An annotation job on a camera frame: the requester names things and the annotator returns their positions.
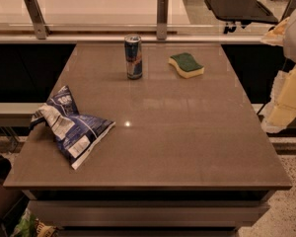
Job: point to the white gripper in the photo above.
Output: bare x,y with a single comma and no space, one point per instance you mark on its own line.
282,106

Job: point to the green and yellow sponge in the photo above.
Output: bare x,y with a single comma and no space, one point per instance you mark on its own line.
185,65

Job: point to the blue chip bag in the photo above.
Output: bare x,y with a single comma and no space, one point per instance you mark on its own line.
76,135

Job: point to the green snack bag on floor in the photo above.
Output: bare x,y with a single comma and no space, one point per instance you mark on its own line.
30,226

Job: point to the blue silver energy drink can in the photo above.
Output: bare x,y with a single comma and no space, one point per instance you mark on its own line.
133,56

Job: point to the dark bin on floor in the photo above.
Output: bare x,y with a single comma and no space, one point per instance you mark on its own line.
12,202

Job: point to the right metal rail bracket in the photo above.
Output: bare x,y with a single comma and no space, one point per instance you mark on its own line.
291,6

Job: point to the metal rail bracket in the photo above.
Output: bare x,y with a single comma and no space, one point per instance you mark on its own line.
291,6
162,19
40,27

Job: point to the middle metal rail bracket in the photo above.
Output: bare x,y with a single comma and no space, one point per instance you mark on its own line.
162,19

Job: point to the left metal rail bracket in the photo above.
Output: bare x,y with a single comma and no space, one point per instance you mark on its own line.
40,27

